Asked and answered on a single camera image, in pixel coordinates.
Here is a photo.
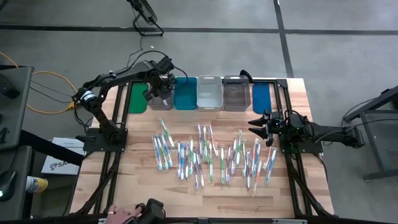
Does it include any white cardboard box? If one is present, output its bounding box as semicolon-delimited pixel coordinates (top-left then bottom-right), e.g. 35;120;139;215
41;136;86;175

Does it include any black floor fan stand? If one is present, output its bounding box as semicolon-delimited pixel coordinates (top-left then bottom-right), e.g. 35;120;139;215
126;0;165;37

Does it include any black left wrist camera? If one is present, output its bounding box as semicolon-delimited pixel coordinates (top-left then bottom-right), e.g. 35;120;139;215
156;57;174;75

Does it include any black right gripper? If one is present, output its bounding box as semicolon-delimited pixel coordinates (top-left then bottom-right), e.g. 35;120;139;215
248;108;292;147

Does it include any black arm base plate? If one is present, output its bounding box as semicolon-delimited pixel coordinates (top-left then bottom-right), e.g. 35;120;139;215
83;128;128;153
279;124;324;154

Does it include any black desk frame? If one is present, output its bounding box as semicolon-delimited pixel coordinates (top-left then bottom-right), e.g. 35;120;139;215
343;84;398;182

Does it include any white plastic bin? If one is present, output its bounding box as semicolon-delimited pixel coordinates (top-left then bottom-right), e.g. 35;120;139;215
197;75;224;112

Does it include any black floor cable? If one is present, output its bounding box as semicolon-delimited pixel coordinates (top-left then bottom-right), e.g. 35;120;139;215
126;34;146;68

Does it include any black handheld device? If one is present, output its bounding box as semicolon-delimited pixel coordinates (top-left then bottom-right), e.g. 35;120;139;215
133;198;165;224

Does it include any grey side desk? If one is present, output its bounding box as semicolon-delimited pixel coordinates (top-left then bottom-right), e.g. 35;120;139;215
0;65;34;151
0;145;34;222

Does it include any silver metal bracket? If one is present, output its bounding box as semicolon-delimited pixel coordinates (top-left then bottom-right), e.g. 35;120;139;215
272;218;308;224

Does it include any teal plastic bin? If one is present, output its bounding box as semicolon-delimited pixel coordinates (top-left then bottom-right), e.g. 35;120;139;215
172;76;198;111

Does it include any person's hand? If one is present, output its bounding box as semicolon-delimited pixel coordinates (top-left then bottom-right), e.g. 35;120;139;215
104;204;142;224

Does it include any blue toothbrush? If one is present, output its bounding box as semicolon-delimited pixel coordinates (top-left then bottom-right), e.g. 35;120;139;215
160;133;174;167
253;142;262;178
265;148;277;184
180;142;186;180
151;135;163;170

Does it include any black computer mouse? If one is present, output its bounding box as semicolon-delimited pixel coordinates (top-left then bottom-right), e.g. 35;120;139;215
0;169;17;202

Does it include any black cable loop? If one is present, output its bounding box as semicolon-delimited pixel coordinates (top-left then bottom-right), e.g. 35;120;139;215
238;69;256;84

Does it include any black aluminium table frame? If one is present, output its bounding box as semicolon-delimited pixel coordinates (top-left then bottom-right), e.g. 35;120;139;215
70;77;334;218

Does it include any yellow extension cable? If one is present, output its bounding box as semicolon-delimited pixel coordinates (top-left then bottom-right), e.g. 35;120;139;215
0;51;78;115

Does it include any black flat bar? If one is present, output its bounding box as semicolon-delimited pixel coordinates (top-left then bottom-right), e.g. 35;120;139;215
18;129;85;167

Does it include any smoky grey translucent bin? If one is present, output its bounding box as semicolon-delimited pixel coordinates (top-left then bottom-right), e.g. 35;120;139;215
146;76;174;111
223;75;251;112

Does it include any yellow and white can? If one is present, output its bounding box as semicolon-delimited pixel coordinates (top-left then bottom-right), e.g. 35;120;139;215
25;175;49;194

